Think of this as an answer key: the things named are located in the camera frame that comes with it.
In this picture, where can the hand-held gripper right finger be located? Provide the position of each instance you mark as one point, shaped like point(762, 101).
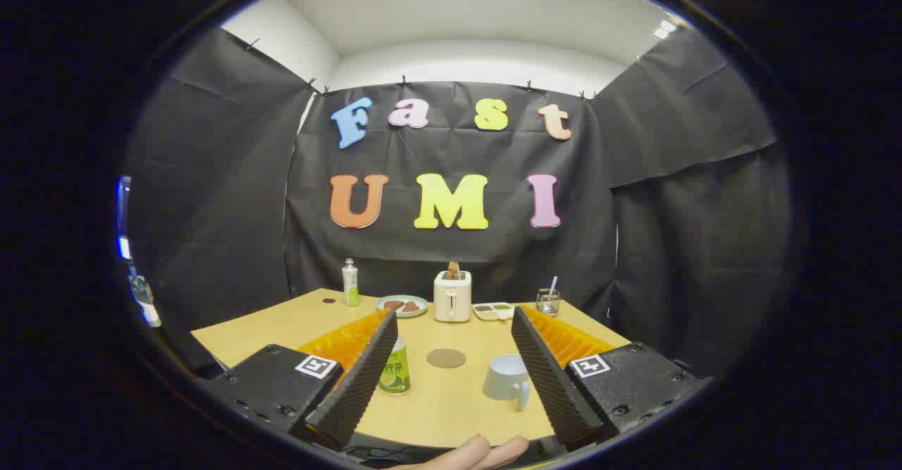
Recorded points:
point(550, 378)

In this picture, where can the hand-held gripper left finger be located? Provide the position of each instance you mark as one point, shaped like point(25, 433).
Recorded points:
point(359, 385)

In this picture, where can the green label juice bottle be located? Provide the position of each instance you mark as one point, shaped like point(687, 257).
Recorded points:
point(399, 375)

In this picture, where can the pale grey cup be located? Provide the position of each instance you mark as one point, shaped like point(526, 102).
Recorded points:
point(504, 378)

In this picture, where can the round brown coaster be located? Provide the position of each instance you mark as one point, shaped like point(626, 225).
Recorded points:
point(446, 358)

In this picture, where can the slim white green bottle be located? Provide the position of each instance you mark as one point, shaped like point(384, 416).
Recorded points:
point(350, 287)

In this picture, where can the wooden table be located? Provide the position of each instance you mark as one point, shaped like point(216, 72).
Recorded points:
point(440, 413)

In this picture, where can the white divided tray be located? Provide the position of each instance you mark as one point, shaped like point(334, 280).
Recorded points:
point(486, 315)

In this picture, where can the pale green plate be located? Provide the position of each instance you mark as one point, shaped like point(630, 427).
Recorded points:
point(421, 301)

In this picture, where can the cream toaster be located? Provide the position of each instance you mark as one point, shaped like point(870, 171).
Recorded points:
point(452, 302)

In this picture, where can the toast slice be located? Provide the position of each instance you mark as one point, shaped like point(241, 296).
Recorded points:
point(453, 270)

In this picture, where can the black backdrop cloth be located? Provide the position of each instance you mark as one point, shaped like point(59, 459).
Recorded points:
point(211, 174)

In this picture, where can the small ceiling light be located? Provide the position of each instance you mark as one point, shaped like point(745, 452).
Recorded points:
point(665, 29)

